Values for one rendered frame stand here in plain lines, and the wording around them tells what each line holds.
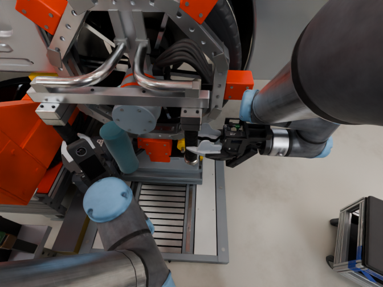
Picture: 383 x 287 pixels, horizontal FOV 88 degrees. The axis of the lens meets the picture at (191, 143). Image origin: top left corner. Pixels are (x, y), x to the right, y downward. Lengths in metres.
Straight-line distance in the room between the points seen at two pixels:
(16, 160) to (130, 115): 0.48
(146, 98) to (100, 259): 0.33
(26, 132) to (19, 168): 0.14
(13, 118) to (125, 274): 0.77
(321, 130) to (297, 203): 1.05
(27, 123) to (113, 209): 0.70
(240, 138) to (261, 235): 0.94
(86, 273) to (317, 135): 0.48
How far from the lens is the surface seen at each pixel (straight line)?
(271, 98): 0.29
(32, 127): 1.01
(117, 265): 0.27
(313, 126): 0.50
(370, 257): 1.20
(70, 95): 0.55
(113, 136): 0.74
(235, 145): 0.51
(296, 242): 1.43
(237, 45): 0.71
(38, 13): 0.70
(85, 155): 0.51
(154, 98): 0.47
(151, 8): 0.58
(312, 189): 1.62
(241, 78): 0.70
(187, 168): 1.21
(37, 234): 1.03
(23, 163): 0.96
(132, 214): 0.36
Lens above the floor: 1.27
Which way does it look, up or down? 53 degrees down
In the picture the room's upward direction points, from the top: straight up
